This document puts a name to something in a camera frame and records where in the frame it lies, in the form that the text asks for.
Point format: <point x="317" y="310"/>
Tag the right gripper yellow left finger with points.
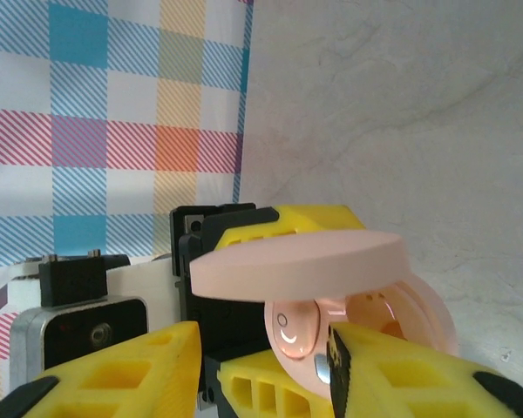
<point x="113" y="383"/>

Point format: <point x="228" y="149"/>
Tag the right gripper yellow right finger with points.
<point x="418" y="383"/>

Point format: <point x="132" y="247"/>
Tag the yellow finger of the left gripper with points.
<point x="261" y="392"/>
<point x="296" y="220"/>

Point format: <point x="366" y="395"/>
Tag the pink earbud charging case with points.
<point x="296" y="265"/>

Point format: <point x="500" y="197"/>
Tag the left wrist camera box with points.
<point x="91" y="335"/>

